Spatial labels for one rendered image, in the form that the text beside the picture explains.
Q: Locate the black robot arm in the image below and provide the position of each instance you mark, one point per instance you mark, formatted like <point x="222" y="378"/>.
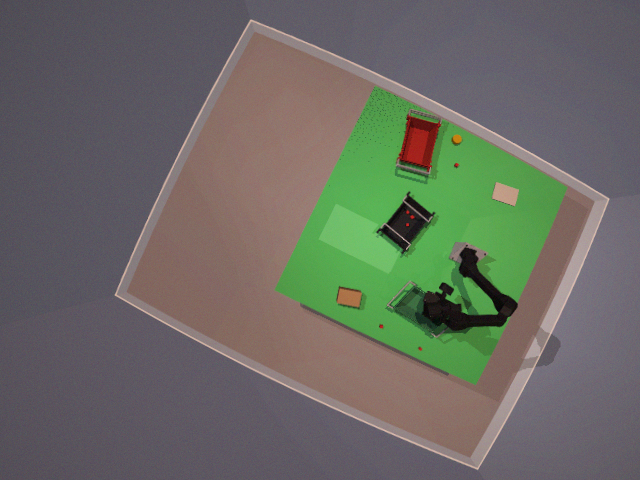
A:
<point x="505" y="305"/>

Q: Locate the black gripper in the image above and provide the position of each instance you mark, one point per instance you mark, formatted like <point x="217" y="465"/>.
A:
<point x="446" y="289"/>

